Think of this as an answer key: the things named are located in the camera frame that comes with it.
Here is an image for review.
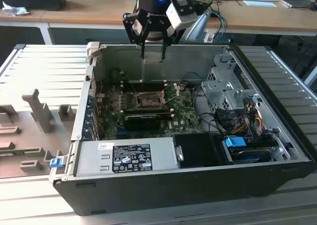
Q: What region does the black RAM slot bank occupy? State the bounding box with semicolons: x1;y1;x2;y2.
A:
123;105;173;116
122;80;167;92

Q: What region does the CPU socket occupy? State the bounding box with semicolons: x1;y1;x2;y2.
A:
133;91;166;110

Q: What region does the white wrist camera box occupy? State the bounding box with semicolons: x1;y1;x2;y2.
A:
165;0;198;31

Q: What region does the black plastic shroud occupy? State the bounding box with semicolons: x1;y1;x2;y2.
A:
171;132;234;169

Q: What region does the black graphics card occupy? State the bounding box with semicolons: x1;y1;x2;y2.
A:
123;113;162;131

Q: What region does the small silver CPU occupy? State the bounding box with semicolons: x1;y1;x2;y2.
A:
145;45;163;63

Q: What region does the green RAM stick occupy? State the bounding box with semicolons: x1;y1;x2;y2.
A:
0;148;42;156

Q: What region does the metal socket cover frame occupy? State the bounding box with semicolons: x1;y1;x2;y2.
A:
159;82;181;106

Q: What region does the black looped cable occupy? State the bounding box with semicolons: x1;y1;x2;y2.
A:
181;72;207;87

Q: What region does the green motherboard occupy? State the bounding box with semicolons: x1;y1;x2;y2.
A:
95;85;203;139

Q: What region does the silver power supply unit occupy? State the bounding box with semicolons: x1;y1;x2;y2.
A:
74;137;179;176

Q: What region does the black open PC case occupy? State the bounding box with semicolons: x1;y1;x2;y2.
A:
49;41;315;216

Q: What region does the hard disk drive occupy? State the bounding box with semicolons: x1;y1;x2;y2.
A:
229;145;272;164

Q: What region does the blue cable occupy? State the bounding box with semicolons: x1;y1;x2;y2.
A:
211;10;228;43

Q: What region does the silver metal drive cage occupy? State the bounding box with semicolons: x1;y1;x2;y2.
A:
200;52;261;112

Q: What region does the thin red wire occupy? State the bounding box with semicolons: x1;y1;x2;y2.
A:
97;78;105;97

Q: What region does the crumpled white wrapper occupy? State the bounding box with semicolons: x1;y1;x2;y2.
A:
1;0;30;17

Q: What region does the black cylindrical capacitor block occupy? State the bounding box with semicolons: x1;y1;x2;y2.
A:
109;68;121;81

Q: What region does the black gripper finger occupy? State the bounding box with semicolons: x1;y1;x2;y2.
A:
159;20;186;61
122;9;152;60

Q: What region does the white desk cable hatch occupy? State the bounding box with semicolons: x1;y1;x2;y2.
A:
243;0;278;8

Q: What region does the blue disk carrier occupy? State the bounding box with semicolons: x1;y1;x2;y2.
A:
224;136;246;149

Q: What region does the blue plastic case latch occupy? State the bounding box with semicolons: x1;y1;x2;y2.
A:
49;158;63;169

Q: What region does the beige plastic case latch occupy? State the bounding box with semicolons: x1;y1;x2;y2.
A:
86;42;101;61

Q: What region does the thin wire locking lever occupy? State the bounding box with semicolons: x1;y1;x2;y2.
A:
130;82;140;98
163;95;183;106

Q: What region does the yellow red wire bundle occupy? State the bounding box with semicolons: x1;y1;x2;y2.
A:
232;110;264;134

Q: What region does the grey brown parts rack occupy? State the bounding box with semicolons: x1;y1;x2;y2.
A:
0;88;78;179

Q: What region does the black rating label sticker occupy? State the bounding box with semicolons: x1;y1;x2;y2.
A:
112;143;153;173

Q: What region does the wooden office desk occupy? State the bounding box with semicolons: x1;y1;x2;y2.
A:
0;0;317;45

